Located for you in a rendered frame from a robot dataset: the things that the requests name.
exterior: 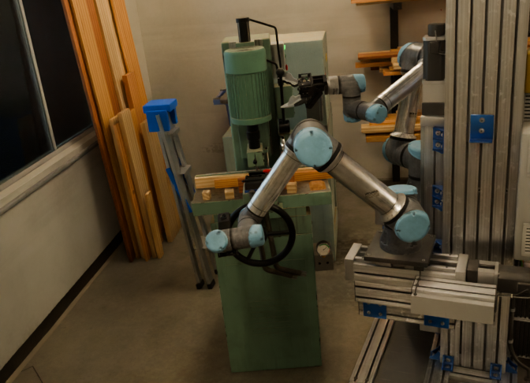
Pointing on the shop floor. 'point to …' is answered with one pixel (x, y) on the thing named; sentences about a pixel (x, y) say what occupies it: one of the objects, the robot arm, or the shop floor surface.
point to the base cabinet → (270, 310)
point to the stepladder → (156, 110)
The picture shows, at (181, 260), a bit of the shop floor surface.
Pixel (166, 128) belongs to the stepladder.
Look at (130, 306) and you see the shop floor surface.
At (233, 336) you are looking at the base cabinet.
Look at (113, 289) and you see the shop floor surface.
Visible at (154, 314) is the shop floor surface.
